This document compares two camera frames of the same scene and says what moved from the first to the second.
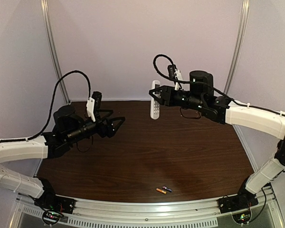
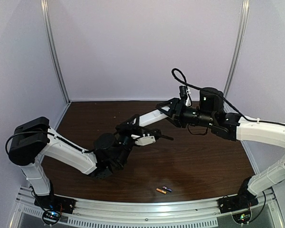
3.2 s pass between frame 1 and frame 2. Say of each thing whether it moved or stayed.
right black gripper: moved
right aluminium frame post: stayed
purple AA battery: stayed
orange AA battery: stayed
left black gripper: moved
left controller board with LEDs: stayed
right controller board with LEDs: stayed
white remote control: moved
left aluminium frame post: stayed
